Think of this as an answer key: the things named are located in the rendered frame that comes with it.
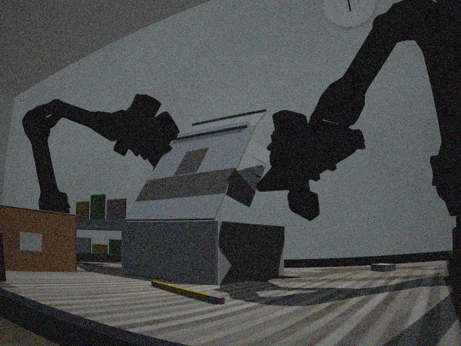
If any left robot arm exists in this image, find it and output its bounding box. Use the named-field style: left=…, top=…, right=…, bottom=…
left=22, top=94, right=179, bottom=213

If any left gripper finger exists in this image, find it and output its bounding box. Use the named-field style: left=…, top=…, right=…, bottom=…
left=136, top=124, right=172, bottom=153
left=147, top=139, right=169, bottom=166

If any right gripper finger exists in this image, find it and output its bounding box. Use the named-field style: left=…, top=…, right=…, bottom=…
left=257, top=176, right=306, bottom=195
left=256, top=147, right=303, bottom=190

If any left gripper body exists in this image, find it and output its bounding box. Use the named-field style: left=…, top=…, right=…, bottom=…
left=118, top=103, right=151, bottom=160

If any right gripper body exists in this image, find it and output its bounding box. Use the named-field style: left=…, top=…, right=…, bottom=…
left=272, top=110, right=339, bottom=221

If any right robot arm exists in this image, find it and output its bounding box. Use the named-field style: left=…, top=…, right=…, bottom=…
left=308, top=0, right=461, bottom=264

